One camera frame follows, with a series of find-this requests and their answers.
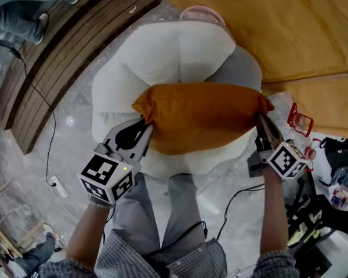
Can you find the red camping lantern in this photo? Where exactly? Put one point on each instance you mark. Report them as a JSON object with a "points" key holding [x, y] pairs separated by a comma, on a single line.
{"points": [[310, 153], [300, 122]]}

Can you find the grey-blue cloth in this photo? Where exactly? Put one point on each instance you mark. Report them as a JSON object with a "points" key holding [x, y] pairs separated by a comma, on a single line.
{"points": [[345, 175]]}

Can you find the orange cushion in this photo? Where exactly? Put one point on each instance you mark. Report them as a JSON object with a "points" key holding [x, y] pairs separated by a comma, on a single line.
{"points": [[203, 117]]}

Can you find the yellow seat pad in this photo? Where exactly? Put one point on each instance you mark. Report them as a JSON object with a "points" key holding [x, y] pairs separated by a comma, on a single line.
{"points": [[307, 230]]}

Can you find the curved wooden platform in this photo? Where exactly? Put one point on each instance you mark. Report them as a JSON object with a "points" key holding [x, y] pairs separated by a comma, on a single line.
{"points": [[61, 65]]}

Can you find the operator in plaid shirt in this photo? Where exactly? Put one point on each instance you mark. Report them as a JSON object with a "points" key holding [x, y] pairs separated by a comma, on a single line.
{"points": [[119, 259]]}

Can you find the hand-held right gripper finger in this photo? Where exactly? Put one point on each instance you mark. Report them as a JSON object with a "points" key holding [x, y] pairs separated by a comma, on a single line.
{"points": [[274, 135], [261, 140]]}

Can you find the light wooden frame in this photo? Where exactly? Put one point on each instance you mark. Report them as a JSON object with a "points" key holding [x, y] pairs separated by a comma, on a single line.
{"points": [[5, 213]]}

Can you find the person's grey jeans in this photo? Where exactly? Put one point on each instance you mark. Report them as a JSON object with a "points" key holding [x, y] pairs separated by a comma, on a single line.
{"points": [[133, 213]]}

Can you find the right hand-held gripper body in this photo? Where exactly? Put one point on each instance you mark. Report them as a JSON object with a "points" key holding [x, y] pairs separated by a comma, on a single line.
{"points": [[287, 161]]}

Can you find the pink plastic basket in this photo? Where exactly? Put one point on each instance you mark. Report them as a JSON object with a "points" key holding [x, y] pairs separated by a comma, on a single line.
{"points": [[201, 11]]}

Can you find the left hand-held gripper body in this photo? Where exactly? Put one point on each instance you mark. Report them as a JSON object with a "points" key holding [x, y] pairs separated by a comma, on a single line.
{"points": [[104, 175]]}

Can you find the white power strip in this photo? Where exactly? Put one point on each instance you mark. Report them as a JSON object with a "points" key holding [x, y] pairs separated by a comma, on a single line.
{"points": [[58, 185]]}

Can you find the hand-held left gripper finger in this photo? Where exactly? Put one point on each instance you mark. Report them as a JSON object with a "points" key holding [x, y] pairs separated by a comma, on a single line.
{"points": [[143, 146], [113, 135]]}

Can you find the black jacket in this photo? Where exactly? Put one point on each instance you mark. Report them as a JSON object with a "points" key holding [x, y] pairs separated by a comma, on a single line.
{"points": [[339, 216]]}

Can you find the person's right forearm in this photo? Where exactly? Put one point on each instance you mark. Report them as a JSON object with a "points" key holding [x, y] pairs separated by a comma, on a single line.
{"points": [[274, 213]]}

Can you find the person's left forearm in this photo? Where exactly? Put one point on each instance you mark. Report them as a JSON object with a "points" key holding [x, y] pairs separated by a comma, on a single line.
{"points": [[87, 233]]}

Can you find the black bag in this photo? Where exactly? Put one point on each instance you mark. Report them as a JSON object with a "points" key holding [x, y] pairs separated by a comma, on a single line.
{"points": [[340, 152]]}

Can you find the white and grey beanbag chair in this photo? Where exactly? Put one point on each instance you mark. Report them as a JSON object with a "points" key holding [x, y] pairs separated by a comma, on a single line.
{"points": [[168, 56]]}

